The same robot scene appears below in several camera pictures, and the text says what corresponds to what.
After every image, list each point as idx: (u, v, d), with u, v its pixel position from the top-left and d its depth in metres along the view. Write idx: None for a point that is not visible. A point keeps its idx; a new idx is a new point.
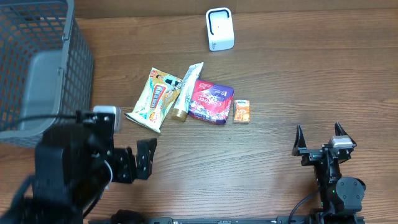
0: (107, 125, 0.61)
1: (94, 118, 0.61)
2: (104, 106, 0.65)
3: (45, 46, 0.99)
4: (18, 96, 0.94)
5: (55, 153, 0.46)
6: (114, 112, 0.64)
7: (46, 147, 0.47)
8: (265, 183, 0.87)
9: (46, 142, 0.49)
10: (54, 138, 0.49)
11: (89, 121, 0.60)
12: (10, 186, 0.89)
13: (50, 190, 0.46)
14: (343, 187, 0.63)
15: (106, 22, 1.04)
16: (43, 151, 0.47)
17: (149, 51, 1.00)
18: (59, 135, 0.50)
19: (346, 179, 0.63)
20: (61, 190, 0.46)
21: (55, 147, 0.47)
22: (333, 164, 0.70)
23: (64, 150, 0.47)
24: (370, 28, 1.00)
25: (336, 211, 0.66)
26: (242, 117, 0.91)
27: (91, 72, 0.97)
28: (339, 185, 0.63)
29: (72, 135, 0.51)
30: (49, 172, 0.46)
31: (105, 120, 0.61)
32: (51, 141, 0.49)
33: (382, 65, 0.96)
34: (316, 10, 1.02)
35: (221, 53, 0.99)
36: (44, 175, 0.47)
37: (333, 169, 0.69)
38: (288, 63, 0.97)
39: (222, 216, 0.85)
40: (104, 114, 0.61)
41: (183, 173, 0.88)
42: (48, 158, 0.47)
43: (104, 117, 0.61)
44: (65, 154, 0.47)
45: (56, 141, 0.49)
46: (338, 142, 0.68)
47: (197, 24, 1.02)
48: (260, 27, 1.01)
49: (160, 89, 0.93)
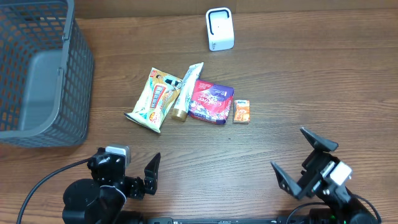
0: (120, 165, 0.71)
1: (107, 158, 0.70)
2: (115, 147, 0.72)
3: (45, 46, 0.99)
4: (19, 96, 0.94)
5: (79, 216, 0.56)
6: (124, 153, 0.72)
7: (70, 213, 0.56)
8: (265, 183, 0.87)
9: (68, 206, 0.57)
10: (73, 202, 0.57)
11: (104, 162, 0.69)
12: (10, 186, 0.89)
13: None
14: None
15: (106, 22, 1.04)
16: (68, 216, 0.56)
17: (149, 51, 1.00)
18: (76, 198, 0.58)
19: (364, 216, 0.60)
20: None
21: (77, 211, 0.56)
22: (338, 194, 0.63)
23: (84, 213, 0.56)
24: (370, 28, 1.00)
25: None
26: (242, 117, 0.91)
27: (91, 72, 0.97)
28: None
29: (86, 195, 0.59)
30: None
31: (117, 161, 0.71)
32: (72, 205, 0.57)
33: (382, 65, 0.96)
34: (316, 10, 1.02)
35: (221, 53, 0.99)
36: None
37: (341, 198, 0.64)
38: (288, 62, 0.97)
39: (222, 216, 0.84)
40: (116, 157, 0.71)
41: (183, 173, 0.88)
42: (74, 221, 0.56)
43: (117, 159, 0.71)
44: (87, 214, 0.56)
45: (75, 205, 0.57)
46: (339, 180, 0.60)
47: (197, 24, 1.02)
48: (260, 27, 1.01)
49: (160, 90, 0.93)
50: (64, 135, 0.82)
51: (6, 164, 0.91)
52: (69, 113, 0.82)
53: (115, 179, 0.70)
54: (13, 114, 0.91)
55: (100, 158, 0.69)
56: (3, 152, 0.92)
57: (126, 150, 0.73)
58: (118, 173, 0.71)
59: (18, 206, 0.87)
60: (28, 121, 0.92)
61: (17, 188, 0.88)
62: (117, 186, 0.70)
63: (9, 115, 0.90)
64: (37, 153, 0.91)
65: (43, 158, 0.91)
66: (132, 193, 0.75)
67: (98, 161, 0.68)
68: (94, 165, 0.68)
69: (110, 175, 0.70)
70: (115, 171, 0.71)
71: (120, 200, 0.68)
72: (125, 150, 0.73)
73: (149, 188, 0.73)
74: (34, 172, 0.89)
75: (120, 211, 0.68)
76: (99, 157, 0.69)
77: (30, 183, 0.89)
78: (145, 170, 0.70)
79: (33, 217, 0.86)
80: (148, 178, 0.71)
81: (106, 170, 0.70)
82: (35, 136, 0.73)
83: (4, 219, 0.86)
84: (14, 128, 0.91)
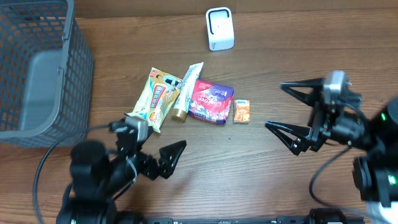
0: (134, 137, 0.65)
1: (123, 128, 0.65)
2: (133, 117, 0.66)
3: (45, 46, 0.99)
4: (19, 96, 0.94)
5: (85, 171, 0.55)
6: (139, 126, 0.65)
7: (77, 168, 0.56)
8: (265, 183, 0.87)
9: (74, 162, 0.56)
10: (80, 158, 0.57)
11: (119, 130, 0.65)
12: (10, 186, 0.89)
13: (87, 193, 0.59)
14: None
15: (106, 21, 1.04)
16: (75, 170, 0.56)
17: (148, 51, 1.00)
18: (83, 154, 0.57)
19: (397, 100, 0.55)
20: (94, 196, 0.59)
21: (84, 165, 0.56)
22: (347, 119, 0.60)
23: (91, 168, 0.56)
24: (370, 28, 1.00)
25: (379, 181, 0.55)
26: (242, 117, 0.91)
27: (91, 72, 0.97)
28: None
29: (93, 152, 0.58)
30: (82, 183, 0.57)
31: (131, 132, 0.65)
32: (78, 160, 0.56)
33: (382, 65, 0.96)
34: (316, 10, 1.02)
35: (221, 53, 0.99)
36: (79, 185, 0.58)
37: (355, 122, 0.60)
38: (288, 62, 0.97)
39: (222, 216, 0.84)
40: (130, 127, 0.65)
41: (183, 174, 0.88)
42: (81, 175, 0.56)
43: (131, 130, 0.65)
44: (92, 170, 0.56)
45: (82, 160, 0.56)
46: (335, 87, 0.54)
47: (197, 23, 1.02)
48: (260, 27, 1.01)
49: (160, 89, 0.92)
50: (65, 135, 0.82)
51: (6, 164, 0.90)
52: (69, 113, 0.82)
53: (131, 153, 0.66)
54: (13, 114, 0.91)
55: (118, 126, 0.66)
56: (3, 152, 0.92)
57: (142, 124, 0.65)
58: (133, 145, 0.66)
59: (18, 206, 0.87)
60: (28, 120, 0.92)
61: (17, 188, 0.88)
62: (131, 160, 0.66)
63: (9, 115, 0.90)
64: (37, 153, 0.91)
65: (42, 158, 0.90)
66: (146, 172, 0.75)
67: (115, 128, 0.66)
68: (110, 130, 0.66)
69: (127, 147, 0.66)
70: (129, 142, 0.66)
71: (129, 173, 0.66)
72: (142, 124, 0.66)
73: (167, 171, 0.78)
74: (34, 172, 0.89)
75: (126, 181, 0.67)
76: (117, 125, 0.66)
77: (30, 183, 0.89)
78: (161, 151, 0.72)
79: (33, 217, 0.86)
80: (162, 158, 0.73)
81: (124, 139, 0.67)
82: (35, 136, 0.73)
83: (4, 219, 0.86)
84: (14, 128, 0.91)
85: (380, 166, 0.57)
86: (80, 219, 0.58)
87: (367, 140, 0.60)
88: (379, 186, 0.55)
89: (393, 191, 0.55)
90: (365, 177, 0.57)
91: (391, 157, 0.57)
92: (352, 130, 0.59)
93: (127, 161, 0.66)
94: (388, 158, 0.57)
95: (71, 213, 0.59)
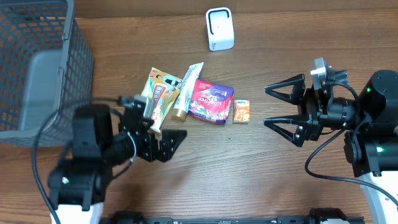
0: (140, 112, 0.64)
1: (133, 104, 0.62)
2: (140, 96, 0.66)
3: (45, 46, 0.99)
4: (18, 96, 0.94)
5: (87, 121, 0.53)
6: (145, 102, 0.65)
7: (79, 119, 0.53)
8: (265, 183, 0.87)
9: (77, 114, 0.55)
10: (83, 111, 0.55)
11: (129, 106, 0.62)
12: (10, 186, 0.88)
13: (86, 150, 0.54)
14: (390, 111, 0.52)
15: (106, 22, 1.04)
16: (76, 120, 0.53)
17: (148, 51, 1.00)
18: (86, 109, 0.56)
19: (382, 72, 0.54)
20: (92, 155, 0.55)
21: (86, 116, 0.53)
22: (337, 103, 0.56)
23: (92, 120, 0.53)
24: (370, 28, 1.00)
25: (369, 154, 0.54)
26: (242, 117, 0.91)
27: (91, 72, 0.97)
28: (388, 108, 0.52)
29: (97, 107, 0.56)
30: (81, 136, 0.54)
31: (138, 107, 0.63)
32: (81, 112, 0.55)
33: (382, 65, 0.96)
34: (316, 10, 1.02)
35: (220, 53, 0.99)
36: (79, 140, 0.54)
37: (347, 105, 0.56)
38: (287, 63, 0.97)
39: (222, 216, 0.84)
40: (138, 102, 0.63)
41: (183, 173, 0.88)
42: (82, 126, 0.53)
43: (139, 105, 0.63)
44: (95, 122, 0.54)
45: (85, 112, 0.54)
46: (321, 70, 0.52)
47: (197, 24, 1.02)
48: (260, 27, 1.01)
49: (160, 89, 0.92)
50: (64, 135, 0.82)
51: (6, 164, 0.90)
52: None
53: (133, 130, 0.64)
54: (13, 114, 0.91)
55: (126, 101, 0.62)
56: (3, 152, 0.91)
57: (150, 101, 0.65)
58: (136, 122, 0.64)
59: (17, 206, 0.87)
60: (28, 120, 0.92)
61: (17, 188, 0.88)
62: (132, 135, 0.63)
63: (9, 115, 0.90)
64: (37, 153, 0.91)
65: (42, 158, 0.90)
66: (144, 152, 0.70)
67: (124, 102, 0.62)
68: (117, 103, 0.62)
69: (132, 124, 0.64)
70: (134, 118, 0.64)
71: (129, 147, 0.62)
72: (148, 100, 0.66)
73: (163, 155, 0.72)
74: (34, 172, 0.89)
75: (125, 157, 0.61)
76: (125, 99, 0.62)
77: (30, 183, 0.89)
78: (164, 131, 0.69)
79: (33, 217, 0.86)
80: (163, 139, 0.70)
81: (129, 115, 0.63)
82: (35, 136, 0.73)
83: (4, 219, 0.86)
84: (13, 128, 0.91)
85: (369, 139, 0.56)
86: (73, 177, 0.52)
87: (357, 118, 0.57)
88: (368, 158, 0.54)
89: (384, 161, 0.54)
90: (355, 149, 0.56)
91: (379, 128, 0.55)
92: (345, 114, 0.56)
93: (129, 135, 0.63)
94: (375, 129, 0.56)
95: (64, 170, 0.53)
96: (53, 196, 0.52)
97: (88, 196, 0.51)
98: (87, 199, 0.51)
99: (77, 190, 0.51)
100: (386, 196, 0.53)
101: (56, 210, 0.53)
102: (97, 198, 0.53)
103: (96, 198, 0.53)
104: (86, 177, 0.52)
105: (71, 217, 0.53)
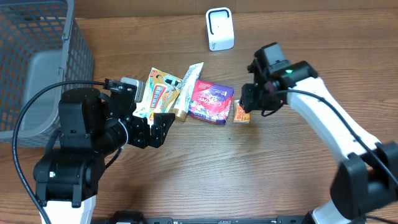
0: (130, 96, 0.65)
1: (120, 88, 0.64)
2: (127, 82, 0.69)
3: (45, 46, 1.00)
4: (18, 96, 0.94)
5: (75, 108, 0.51)
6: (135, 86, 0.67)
7: (66, 105, 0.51)
8: (265, 183, 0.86)
9: (65, 99, 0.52)
10: (71, 97, 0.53)
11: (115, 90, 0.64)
12: (10, 187, 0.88)
13: (76, 138, 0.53)
14: (272, 55, 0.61)
15: (106, 22, 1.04)
16: (64, 106, 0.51)
17: (149, 51, 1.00)
18: (74, 95, 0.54)
19: None
20: (81, 144, 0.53)
21: (75, 102, 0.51)
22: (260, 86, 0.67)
23: (82, 106, 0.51)
24: (370, 28, 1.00)
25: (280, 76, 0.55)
26: (242, 117, 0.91)
27: (91, 72, 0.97)
28: (266, 50, 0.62)
29: (86, 93, 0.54)
30: (70, 124, 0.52)
31: (128, 90, 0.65)
32: (69, 98, 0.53)
33: (382, 65, 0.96)
34: (316, 10, 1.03)
35: (220, 53, 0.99)
36: (68, 127, 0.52)
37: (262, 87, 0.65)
38: None
39: (222, 216, 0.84)
40: (127, 86, 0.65)
41: (183, 173, 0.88)
42: (70, 112, 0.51)
43: (129, 89, 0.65)
44: (84, 108, 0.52)
45: (73, 99, 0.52)
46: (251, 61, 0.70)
47: (197, 24, 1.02)
48: (260, 27, 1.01)
49: (160, 89, 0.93)
50: None
51: (6, 164, 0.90)
52: None
53: (124, 115, 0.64)
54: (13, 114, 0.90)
55: (113, 84, 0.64)
56: (3, 152, 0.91)
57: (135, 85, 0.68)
58: (127, 107, 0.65)
59: (17, 206, 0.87)
60: (28, 121, 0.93)
61: (17, 188, 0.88)
62: (122, 121, 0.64)
63: (9, 115, 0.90)
64: (37, 152, 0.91)
65: None
66: (136, 139, 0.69)
67: (110, 86, 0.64)
68: (104, 88, 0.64)
69: (123, 109, 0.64)
70: (124, 102, 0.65)
71: (121, 132, 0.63)
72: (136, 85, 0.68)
73: (155, 139, 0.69)
74: None
75: (117, 144, 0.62)
76: (112, 83, 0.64)
77: (32, 182, 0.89)
78: (155, 114, 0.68)
79: (33, 217, 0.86)
80: (155, 124, 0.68)
81: (118, 99, 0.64)
82: (35, 136, 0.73)
83: (4, 219, 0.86)
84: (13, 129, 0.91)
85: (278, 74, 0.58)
86: (61, 169, 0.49)
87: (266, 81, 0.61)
88: (283, 79, 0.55)
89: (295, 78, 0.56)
90: (272, 82, 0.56)
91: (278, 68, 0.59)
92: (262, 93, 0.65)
93: (119, 122, 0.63)
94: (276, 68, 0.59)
95: (51, 162, 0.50)
96: (40, 191, 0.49)
97: (78, 188, 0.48)
98: (76, 192, 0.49)
99: (66, 183, 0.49)
100: (304, 95, 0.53)
101: (45, 206, 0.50)
102: (89, 191, 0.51)
103: (87, 191, 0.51)
104: (74, 170, 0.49)
105: (61, 213, 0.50)
